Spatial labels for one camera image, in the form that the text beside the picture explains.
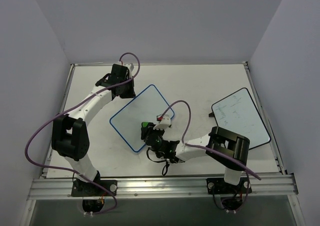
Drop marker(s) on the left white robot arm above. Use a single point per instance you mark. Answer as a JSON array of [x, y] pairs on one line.
[[70, 138]]

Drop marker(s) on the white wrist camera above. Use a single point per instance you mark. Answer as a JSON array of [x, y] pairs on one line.
[[163, 123], [130, 66]]

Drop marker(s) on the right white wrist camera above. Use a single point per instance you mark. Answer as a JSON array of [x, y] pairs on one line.
[[163, 123]]

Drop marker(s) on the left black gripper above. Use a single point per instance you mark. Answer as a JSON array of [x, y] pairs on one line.
[[127, 91]]

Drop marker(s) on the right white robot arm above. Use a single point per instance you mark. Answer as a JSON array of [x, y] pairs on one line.
[[226, 147]]

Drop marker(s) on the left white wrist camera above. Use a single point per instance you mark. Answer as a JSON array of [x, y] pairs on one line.
[[130, 66]]

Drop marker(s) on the black framed whiteboard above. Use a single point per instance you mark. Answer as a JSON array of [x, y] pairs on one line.
[[238, 113]]

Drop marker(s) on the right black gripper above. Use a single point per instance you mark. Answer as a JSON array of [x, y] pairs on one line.
[[146, 132]]

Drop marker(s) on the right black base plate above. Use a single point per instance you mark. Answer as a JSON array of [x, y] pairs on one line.
[[217, 186]]

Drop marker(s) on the blue framed whiteboard with writing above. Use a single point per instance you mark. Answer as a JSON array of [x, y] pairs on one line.
[[145, 107]]

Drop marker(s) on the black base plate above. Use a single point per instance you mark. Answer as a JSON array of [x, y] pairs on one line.
[[86, 189], [217, 186]]

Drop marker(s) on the green whiteboard eraser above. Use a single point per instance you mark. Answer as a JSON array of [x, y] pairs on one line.
[[147, 125]]

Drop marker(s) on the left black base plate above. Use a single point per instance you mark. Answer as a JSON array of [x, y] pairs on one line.
[[86, 189]]

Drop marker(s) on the aluminium mounting rail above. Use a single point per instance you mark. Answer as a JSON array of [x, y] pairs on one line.
[[163, 187]]

